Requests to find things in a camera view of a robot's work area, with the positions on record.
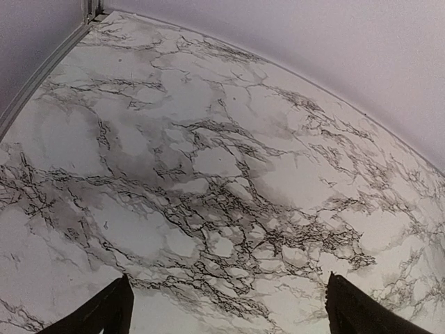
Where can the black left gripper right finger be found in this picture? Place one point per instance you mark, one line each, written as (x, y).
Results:
(350, 310)

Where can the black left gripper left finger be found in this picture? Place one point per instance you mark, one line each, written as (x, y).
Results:
(109, 311)

